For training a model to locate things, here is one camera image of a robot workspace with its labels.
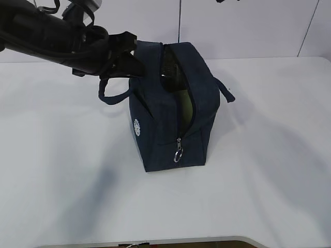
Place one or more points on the navy blue lunch bag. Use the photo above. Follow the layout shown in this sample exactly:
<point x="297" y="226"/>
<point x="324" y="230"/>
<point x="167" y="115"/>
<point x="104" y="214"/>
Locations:
<point x="153" y="107"/>

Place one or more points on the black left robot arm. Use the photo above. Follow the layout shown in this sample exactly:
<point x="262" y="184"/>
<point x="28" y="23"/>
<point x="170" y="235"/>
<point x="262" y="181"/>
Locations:
<point x="35" y="30"/>

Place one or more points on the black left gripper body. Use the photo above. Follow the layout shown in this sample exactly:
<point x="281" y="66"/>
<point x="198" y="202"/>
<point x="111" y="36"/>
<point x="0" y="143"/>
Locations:
<point x="93" y="51"/>

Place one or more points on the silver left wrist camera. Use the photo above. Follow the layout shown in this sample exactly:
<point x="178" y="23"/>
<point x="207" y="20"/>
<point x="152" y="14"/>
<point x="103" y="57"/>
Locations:
<point x="92" y="5"/>

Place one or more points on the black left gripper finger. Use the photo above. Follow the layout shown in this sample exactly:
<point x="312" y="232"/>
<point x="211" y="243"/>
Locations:
<point x="129" y="66"/>

